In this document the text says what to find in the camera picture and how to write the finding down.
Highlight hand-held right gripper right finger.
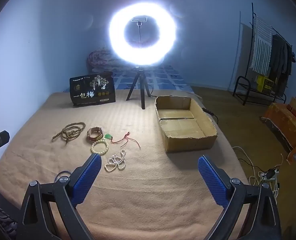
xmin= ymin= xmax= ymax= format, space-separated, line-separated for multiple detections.
xmin=197 ymin=155 xmax=282 ymax=240

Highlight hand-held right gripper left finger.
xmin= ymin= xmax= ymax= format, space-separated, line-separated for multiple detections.
xmin=17 ymin=152 xmax=102 ymax=240

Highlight white pearl necklace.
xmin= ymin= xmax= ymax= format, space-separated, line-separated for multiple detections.
xmin=104 ymin=149 xmax=127 ymax=173

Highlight pale yellow pendant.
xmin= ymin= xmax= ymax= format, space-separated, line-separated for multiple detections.
xmin=90 ymin=139 xmax=110 ymax=157

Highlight brown link bracelet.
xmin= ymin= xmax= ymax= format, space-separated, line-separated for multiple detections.
xmin=87 ymin=127 xmax=104 ymax=142

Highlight green jade pendant red cord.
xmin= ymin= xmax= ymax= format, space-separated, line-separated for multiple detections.
xmin=103 ymin=131 xmax=141 ymax=150

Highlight wooden bead necklace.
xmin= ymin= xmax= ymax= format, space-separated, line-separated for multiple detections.
xmin=52 ymin=122 xmax=86 ymax=144

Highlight white power strip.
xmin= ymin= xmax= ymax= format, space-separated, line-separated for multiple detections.
xmin=259 ymin=169 xmax=280 ymax=182

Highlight dark printed gift box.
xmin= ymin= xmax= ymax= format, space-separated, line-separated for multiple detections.
xmin=70 ymin=71 xmax=116 ymax=107

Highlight person's patterned clothing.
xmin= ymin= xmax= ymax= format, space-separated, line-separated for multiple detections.
xmin=0 ymin=180 xmax=18 ymax=240

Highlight orange cloth covered box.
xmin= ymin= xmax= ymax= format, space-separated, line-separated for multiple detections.
xmin=262 ymin=102 xmax=296 ymax=164

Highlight black tripod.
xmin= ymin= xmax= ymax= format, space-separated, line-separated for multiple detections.
xmin=126 ymin=65 xmax=146 ymax=110

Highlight yellow box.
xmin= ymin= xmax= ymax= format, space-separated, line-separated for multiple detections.
xmin=255 ymin=74 xmax=275 ymax=94

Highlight blue patterned bed sheet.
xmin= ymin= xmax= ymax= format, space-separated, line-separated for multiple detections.
xmin=63 ymin=65 xmax=191 ymax=93

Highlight rolled floral quilt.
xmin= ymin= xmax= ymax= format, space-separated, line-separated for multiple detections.
xmin=88 ymin=49 xmax=123 ymax=72

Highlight dark hanging clothes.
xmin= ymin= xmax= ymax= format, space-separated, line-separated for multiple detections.
xmin=269 ymin=34 xmax=296 ymax=95

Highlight striped towel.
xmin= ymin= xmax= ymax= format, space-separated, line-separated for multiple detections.
xmin=249 ymin=15 xmax=273 ymax=75

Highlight phone holder clamp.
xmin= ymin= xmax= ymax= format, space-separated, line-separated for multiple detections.
xmin=131 ymin=17 xmax=148 ymax=49

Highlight black clothes rack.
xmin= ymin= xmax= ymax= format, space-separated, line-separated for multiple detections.
xmin=232 ymin=2 xmax=295 ymax=105

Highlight power strip with cables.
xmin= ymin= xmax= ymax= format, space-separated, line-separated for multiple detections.
xmin=232 ymin=146 xmax=280 ymax=205

